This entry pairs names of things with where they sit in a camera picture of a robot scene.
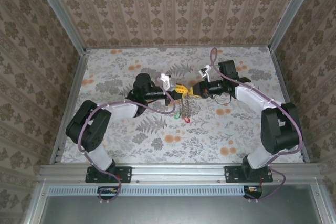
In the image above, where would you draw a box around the floral patterned table cover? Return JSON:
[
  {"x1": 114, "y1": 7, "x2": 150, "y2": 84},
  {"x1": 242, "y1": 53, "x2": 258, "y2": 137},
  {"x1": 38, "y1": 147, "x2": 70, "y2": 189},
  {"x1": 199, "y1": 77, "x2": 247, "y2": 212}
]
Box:
[{"x1": 61, "y1": 47, "x2": 305, "y2": 164}]

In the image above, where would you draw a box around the black connector box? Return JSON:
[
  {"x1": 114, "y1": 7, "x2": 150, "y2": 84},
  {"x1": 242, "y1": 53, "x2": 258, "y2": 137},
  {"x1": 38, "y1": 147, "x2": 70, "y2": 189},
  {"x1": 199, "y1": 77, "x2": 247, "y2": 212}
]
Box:
[
  {"x1": 97, "y1": 186, "x2": 119, "y2": 196},
  {"x1": 243, "y1": 185, "x2": 264, "y2": 199}
]

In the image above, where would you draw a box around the grey metal panel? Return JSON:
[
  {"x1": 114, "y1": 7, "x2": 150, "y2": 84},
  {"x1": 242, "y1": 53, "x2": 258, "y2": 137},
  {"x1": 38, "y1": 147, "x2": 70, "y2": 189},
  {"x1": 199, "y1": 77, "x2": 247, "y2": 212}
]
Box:
[{"x1": 26, "y1": 195, "x2": 336, "y2": 224}]

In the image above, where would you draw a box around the aluminium rear frame rail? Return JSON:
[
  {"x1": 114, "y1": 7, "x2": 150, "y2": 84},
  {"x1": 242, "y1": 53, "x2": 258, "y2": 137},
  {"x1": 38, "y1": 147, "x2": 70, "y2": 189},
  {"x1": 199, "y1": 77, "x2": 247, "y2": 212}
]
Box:
[{"x1": 86, "y1": 46, "x2": 271, "y2": 51}]

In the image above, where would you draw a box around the aluminium side frame rail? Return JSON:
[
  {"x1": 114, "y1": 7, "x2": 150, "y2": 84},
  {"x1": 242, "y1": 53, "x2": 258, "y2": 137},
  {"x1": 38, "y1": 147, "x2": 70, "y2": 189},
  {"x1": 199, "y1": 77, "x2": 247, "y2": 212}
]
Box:
[
  {"x1": 49, "y1": 49, "x2": 90, "y2": 166},
  {"x1": 270, "y1": 50, "x2": 311, "y2": 164}
]

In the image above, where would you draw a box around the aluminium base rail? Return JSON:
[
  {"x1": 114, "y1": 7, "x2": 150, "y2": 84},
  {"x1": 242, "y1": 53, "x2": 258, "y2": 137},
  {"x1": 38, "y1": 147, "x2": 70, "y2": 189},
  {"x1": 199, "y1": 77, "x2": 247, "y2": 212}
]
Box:
[{"x1": 39, "y1": 163, "x2": 323, "y2": 184}]

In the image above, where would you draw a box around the white slotted cable duct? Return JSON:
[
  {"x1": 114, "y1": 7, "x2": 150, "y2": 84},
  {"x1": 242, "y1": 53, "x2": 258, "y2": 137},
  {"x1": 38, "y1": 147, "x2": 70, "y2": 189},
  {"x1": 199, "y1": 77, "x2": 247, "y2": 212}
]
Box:
[{"x1": 48, "y1": 184, "x2": 246, "y2": 196}]

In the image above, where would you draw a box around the aluminium upright frame post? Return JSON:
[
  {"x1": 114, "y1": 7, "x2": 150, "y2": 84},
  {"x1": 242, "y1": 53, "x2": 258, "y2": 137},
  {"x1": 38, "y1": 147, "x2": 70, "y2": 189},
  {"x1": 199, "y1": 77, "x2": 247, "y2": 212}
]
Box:
[
  {"x1": 268, "y1": 0, "x2": 320, "y2": 53},
  {"x1": 30, "y1": 0, "x2": 88, "y2": 55}
]

